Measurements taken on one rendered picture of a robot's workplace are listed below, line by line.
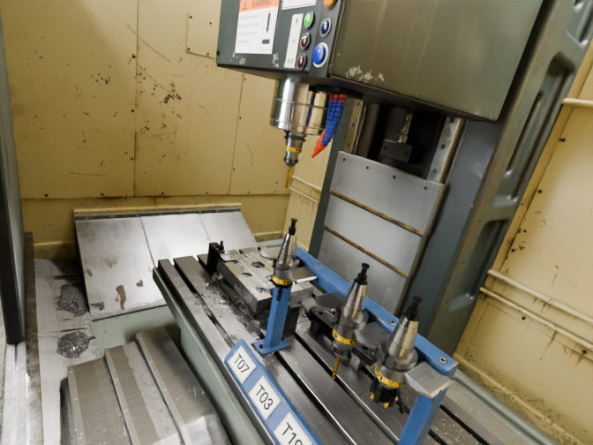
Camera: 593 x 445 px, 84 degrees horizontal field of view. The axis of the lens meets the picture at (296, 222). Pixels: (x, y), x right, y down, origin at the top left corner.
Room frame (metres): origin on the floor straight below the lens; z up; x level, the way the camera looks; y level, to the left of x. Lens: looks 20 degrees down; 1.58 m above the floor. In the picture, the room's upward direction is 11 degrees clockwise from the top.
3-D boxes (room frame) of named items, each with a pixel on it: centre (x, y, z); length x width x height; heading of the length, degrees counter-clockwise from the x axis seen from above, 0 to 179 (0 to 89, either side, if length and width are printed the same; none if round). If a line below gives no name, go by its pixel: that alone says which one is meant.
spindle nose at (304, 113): (0.96, 0.05, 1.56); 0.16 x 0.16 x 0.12
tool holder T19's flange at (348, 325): (0.54, -0.14, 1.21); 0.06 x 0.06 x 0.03
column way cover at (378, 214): (1.25, -0.29, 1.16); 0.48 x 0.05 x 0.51; 41
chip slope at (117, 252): (1.46, 0.49, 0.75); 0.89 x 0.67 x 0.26; 131
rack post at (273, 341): (0.79, 0.00, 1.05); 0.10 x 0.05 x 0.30; 131
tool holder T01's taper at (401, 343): (0.46, -0.21, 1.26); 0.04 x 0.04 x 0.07
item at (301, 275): (0.67, -0.03, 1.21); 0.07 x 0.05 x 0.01; 131
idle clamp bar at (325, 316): (0.84, -0.20, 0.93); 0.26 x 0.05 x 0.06; 46
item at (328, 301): (0.58, -0.10, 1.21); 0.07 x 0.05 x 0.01; 131
